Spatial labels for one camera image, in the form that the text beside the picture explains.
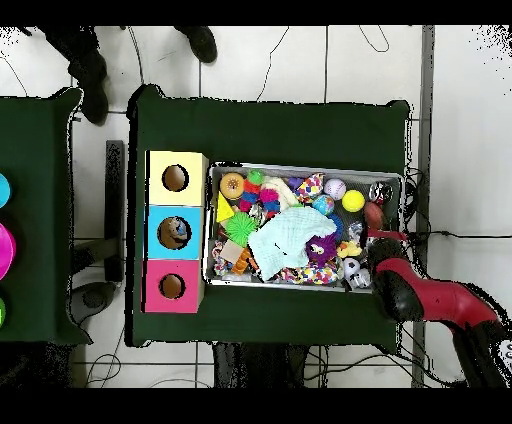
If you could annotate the pink round object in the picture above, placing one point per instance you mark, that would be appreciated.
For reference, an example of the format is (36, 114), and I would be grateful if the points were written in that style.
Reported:
(6, 250)

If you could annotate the cyan round object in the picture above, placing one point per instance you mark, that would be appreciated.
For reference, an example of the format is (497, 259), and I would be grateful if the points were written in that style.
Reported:
(4, 191)

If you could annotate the purple spiky ball with eyes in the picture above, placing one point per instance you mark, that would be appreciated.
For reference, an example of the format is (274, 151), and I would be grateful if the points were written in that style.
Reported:
(320, 248)

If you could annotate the black upright panel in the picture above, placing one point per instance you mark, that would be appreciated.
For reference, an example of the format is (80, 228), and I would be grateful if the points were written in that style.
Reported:
(114, 200)

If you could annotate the crushed red silver can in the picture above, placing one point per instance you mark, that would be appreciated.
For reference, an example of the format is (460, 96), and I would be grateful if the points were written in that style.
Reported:
(380, 192)

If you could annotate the dark green side table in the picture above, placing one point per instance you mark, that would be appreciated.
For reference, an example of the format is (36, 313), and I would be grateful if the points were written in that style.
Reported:
(36, 240)

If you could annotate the dark green table cloth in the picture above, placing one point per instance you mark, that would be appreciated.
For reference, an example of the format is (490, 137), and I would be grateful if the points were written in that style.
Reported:
(280, 132)

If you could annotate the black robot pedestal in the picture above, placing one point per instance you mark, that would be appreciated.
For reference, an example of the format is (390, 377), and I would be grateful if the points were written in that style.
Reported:
(260, 368)

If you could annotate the toy burger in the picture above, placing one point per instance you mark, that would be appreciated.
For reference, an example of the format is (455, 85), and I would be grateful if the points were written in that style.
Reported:
(232, 186)

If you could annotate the yellow rubber duck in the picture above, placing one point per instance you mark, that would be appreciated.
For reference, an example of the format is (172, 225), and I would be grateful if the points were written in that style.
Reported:
(348, 248)

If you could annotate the brown toy football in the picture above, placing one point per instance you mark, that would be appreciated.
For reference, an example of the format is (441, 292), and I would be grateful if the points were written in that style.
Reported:
(374, 214)

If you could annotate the yellow ball toy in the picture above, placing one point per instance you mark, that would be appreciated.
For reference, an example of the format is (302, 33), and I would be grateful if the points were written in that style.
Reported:
(353, 200)

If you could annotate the plain green spiky ball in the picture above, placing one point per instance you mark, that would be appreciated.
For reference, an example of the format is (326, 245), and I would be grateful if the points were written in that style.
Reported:
(240, 228)

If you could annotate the white baseball toy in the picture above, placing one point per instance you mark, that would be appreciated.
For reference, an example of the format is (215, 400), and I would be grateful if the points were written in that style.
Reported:
(334, 188)

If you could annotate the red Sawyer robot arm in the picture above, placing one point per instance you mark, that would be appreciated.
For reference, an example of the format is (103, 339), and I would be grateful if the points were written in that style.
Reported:
(432, 296)

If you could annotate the lime green round object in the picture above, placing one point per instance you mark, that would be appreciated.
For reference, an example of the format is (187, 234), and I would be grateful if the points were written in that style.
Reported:
(2, 312)

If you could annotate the wooden box with three holes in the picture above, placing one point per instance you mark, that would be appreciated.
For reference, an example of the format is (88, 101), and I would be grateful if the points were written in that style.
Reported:
(176, 196)

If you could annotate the mint green cloth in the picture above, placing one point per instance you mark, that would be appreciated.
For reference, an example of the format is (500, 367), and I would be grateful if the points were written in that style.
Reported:
(288, 240)

